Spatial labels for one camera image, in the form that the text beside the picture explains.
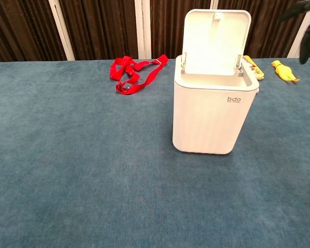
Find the yellow snack box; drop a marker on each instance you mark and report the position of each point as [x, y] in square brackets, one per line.
[254, 68]

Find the yellow rubber chicken toy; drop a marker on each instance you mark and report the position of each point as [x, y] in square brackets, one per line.
[282, 71]

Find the white plastic trash bin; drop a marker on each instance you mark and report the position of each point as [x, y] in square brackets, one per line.
[211, 116]

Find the dark brown curtain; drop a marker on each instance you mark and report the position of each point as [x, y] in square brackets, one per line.
[106, 25]

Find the white frame pole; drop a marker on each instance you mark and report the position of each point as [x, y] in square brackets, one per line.
[62, 28]
[298, 36]
[214, 3]
[143, 28]

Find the right black-white robot hand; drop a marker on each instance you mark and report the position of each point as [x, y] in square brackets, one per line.
[308, 38]

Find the blue felt table mat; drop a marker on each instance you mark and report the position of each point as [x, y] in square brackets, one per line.
[80, 160]

